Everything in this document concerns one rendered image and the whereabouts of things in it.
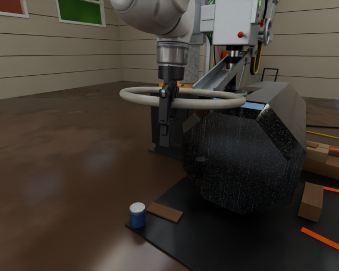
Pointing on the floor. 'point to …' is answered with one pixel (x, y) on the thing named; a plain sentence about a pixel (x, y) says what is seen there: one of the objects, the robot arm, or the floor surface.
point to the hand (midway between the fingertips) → (167, 133)
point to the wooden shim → (164, 212)
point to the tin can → (138, 215)
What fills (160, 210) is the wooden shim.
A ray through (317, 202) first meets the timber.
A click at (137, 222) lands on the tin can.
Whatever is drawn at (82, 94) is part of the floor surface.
